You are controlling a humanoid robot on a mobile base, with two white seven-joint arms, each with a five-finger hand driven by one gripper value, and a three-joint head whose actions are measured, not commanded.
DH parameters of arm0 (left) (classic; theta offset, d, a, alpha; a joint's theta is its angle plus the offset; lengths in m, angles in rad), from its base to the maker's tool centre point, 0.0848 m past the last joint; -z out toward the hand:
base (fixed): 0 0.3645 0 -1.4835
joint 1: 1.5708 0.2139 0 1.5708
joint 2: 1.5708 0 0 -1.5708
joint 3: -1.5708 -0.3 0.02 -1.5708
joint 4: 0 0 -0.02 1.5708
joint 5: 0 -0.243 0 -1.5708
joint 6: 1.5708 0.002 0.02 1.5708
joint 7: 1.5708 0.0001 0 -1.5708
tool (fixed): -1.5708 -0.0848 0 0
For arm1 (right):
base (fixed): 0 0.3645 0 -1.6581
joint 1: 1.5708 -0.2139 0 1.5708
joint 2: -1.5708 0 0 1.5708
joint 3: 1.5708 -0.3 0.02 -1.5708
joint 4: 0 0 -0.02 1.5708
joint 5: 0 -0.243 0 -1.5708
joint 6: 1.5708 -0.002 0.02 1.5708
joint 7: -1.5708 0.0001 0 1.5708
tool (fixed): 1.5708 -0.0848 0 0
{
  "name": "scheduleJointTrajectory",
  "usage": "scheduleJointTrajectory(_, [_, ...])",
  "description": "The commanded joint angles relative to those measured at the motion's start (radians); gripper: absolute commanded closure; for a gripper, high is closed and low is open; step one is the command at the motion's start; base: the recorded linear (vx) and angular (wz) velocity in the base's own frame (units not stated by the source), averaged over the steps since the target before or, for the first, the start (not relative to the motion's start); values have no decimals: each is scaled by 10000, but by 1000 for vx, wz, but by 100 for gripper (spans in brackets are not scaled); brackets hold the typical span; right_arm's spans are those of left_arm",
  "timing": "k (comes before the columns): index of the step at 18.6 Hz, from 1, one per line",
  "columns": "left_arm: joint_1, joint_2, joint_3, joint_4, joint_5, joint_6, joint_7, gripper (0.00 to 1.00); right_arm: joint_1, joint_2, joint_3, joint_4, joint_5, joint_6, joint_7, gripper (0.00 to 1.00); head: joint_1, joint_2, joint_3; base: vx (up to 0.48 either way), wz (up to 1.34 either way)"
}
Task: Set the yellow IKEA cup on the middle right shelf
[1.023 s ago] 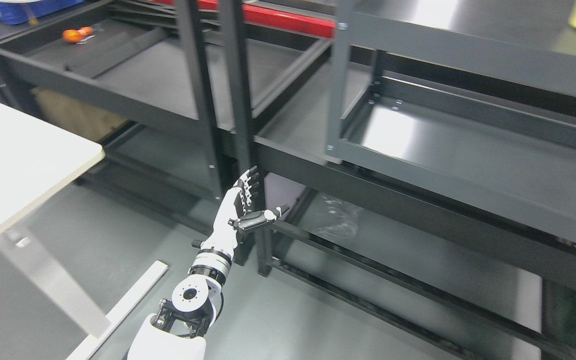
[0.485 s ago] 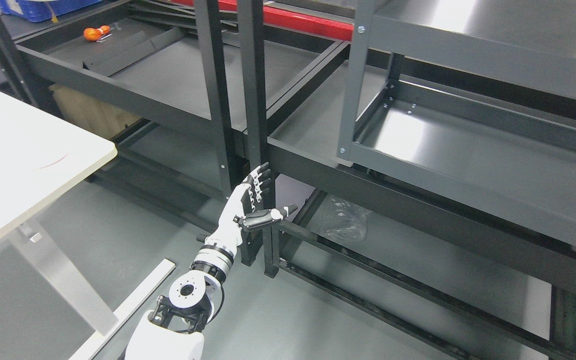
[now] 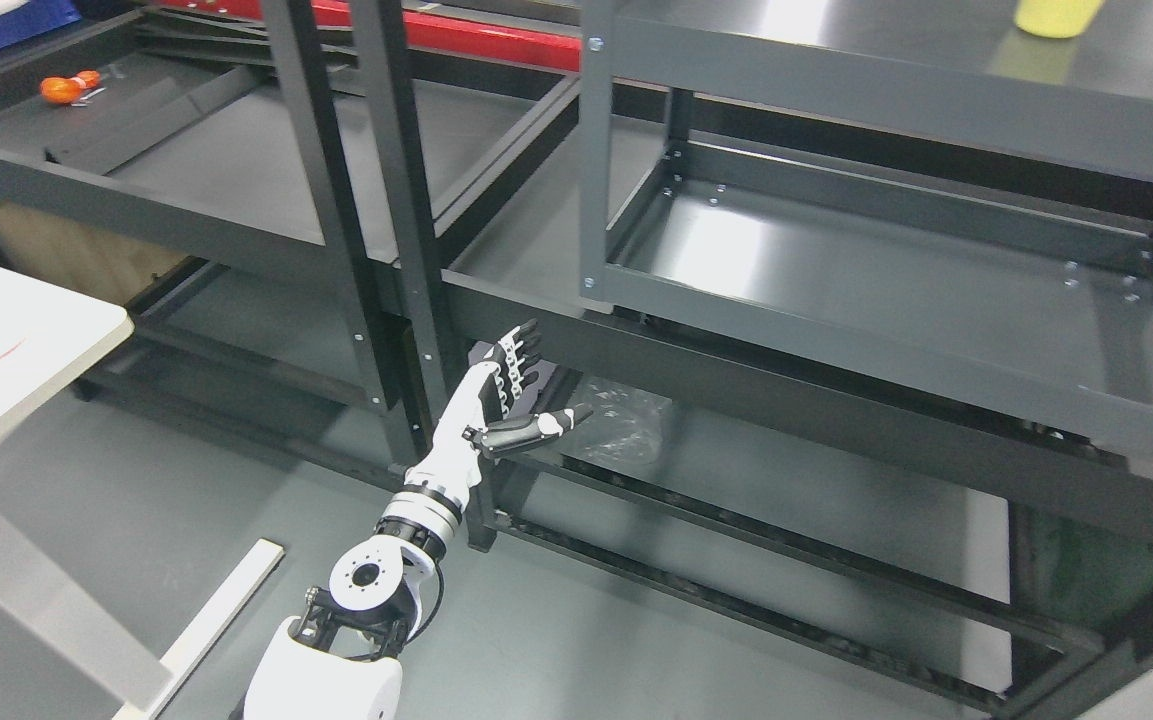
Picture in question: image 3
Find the dark grey metal shelf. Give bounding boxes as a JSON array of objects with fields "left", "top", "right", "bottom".
[{"left": 445, "top": 1, "right": 1153, "bottom": 719}]

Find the yellow plastic cup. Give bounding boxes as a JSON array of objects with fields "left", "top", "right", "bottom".
[{"left": 1012, "top": 0, "right": 1105, "bottom": 38}]

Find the crumpled clear plastic bag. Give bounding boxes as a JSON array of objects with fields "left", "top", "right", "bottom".
[{"left": 559, "top": 375, "right": 676, "bottom": 465}]

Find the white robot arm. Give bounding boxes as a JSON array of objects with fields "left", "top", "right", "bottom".
[{"left": 232, "top": 482, "right": 470, "bottom": 719}]

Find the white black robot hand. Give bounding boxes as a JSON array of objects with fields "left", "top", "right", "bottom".
[{"left": 402, "top": 318, "right": 593, "bottom": 509}]

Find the orange toy on shelf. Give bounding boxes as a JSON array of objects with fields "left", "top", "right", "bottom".
[{"left": 38, "top": 70, "right": 101, "bottom": 106}]

